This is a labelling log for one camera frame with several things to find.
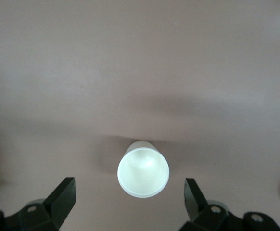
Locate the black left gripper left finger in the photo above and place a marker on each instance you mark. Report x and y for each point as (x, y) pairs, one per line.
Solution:
(55, 207)

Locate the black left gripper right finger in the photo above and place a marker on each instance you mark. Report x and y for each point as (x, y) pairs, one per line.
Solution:
(200, 211)

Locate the brown table mat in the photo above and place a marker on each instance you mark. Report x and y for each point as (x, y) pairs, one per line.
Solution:
(140, 72)

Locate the white plastic cup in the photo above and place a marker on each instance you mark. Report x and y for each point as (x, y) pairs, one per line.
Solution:
(143, 170)

